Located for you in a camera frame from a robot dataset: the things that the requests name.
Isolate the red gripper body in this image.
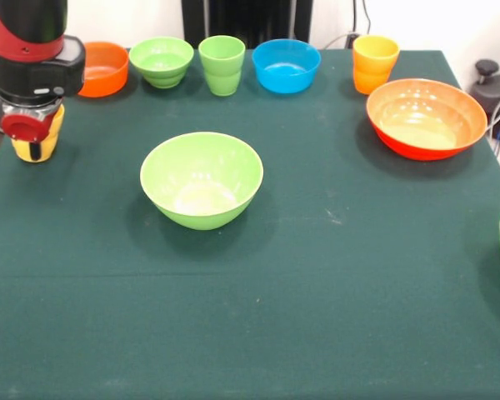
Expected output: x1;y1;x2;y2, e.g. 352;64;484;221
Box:
0;106;56;144

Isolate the yellow plastic cup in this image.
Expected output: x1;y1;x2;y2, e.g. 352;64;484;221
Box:
352;35;401;96
10;103;66;164

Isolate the small orange plastic bowl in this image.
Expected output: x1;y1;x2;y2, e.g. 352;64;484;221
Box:
77;41;131;98

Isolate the small green plastic bowl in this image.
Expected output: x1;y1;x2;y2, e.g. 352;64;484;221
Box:
128;36;195;89

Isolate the green plastic cup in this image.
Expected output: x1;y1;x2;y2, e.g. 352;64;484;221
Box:
197;35;247;98

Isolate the dark green table cloth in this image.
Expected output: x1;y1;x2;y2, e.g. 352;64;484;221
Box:
0;47;500;400

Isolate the blue plastic bowl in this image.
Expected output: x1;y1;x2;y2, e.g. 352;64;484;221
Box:
251;38;322;94

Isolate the large orange plastic bowl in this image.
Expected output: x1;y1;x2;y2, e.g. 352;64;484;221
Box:
366;77;489;162

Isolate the black knobbed equipment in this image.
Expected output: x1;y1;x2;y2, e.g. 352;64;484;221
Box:
470;59;500;141

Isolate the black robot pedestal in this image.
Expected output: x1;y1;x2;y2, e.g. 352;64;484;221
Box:
181;0;313;50

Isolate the thin black cable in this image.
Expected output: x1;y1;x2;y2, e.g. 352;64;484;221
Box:
360;0;374;38

